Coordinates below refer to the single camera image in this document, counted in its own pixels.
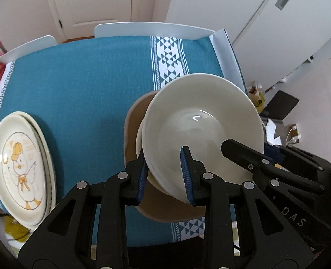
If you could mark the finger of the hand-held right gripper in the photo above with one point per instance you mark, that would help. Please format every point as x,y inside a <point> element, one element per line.
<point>291,159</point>
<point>238,151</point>

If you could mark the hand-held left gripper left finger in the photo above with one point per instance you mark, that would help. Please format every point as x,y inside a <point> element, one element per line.
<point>141,179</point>

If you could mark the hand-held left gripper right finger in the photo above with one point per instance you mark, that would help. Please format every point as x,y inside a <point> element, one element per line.
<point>186,173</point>

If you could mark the white bowl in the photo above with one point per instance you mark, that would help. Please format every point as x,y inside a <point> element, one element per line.
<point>139,143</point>

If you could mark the tan plate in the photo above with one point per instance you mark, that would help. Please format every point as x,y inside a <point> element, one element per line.
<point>132,123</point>

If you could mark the cream bowl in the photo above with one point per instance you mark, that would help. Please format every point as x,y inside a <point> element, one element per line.
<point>182,112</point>

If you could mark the large white plate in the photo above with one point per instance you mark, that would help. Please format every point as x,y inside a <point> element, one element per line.
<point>52,179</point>

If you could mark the duck print plate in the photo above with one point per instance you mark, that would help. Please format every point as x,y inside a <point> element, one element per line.
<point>20,168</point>

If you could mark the white paper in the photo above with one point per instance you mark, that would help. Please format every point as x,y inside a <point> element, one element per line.
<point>272,129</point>

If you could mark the yellow bag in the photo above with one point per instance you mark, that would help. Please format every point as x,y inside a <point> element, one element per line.
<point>258,98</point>

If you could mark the white chair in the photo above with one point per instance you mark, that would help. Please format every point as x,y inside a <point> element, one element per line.
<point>28,46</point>
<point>154,29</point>
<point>227,58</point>

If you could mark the teal tablecloth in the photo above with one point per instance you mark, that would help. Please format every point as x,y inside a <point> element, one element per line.
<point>84,89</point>

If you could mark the white cabinet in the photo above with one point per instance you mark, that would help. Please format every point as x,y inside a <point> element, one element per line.
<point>224,5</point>

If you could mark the white chair back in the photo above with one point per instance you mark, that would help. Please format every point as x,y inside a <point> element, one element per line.
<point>154,29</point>

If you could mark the door hinge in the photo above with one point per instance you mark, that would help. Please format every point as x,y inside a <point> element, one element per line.
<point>60,23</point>

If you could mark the white door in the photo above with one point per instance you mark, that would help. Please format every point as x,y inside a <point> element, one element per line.
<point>98,0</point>

